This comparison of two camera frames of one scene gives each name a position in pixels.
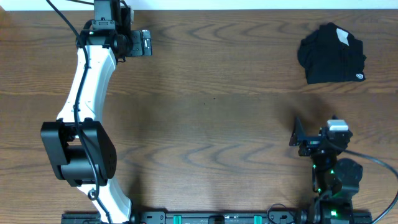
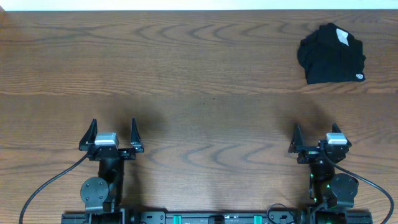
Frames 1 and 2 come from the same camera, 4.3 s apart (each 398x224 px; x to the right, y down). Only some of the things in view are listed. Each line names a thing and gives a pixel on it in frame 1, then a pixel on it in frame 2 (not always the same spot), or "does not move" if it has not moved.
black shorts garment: (329, 53) does not move
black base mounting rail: (161, 217) does not move
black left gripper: (137, 50) to (135, 142)
